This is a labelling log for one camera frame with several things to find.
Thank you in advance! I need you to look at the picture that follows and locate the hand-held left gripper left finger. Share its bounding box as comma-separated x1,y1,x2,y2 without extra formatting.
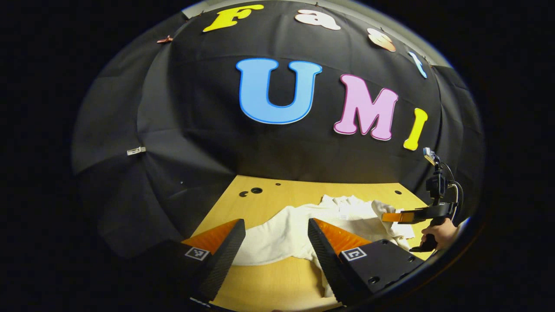
130,219,246,302

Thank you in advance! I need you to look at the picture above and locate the black backdrop cloth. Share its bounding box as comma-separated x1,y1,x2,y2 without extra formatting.
72,0,485,260

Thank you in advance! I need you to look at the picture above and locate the white zip-neck garment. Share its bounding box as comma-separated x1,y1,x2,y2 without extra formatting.
232,194,417,299

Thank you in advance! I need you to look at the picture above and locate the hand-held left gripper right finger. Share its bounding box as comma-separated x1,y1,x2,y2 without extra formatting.
307,218,425,307

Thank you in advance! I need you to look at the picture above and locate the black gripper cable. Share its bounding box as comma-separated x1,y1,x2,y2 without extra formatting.
442,162,464,217

